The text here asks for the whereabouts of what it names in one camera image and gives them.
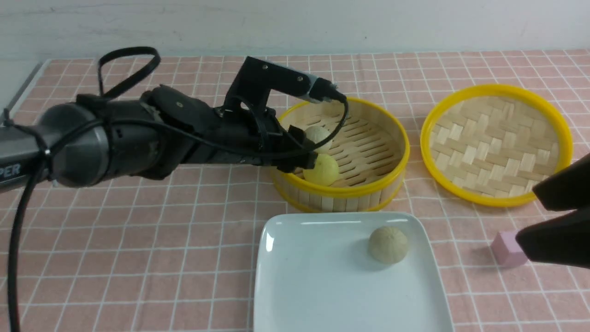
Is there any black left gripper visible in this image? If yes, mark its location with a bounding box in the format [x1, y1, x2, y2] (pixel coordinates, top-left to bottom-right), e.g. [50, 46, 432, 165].
[203, 107, 319, 173]

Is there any pink checkered tablecloth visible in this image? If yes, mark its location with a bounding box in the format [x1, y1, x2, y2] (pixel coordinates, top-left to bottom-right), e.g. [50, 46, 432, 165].
[18, 50, 589, 332]

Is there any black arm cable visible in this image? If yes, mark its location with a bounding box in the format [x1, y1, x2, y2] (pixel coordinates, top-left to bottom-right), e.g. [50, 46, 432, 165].
[6, 46, 349, 332]

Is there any pink cube block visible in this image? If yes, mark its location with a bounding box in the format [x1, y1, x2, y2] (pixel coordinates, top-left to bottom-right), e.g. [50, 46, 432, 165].
[490, 231, 529, 268]

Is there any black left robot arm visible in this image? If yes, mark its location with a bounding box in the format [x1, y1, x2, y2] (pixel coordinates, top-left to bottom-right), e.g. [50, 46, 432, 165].
[1, 85, 318, 192]

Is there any bamboo steamer basket yellow rim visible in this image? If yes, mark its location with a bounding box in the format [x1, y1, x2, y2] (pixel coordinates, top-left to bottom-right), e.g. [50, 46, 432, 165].
[270, 97, 410, 213]

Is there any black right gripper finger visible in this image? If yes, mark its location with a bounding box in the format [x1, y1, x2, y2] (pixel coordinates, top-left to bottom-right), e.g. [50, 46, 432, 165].
[515, 210, 590, 269]
[532, 155, 590, 212]

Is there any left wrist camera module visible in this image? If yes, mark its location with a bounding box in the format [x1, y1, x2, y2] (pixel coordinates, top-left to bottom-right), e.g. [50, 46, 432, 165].
[223, 56, 347, 112]

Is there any yellow steamed bun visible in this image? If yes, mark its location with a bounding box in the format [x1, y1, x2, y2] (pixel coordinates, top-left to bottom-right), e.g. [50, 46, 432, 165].
[302, 154, 339, 186]

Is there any white square plate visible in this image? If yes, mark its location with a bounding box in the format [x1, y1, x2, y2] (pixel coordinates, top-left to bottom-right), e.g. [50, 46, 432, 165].
[253, 212, 454, 332]

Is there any woven bamboo steamer lid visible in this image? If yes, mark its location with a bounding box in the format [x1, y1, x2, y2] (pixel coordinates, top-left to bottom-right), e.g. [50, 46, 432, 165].
[420, 84, 573, 208]

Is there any pale beige steamed bun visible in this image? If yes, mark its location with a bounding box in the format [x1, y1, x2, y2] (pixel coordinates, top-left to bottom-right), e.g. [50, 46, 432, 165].
[304, 126, 333, 154]

